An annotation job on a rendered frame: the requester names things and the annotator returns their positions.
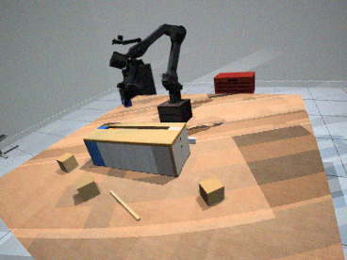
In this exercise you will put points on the pale yellow thin rod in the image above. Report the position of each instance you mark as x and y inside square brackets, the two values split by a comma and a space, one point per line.
[125, 205]

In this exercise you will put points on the tan cube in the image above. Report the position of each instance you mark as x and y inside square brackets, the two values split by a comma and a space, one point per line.
[67, 162]
[86, 187]

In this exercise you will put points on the olive brown cube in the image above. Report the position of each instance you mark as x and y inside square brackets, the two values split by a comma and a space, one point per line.
[212, 190]

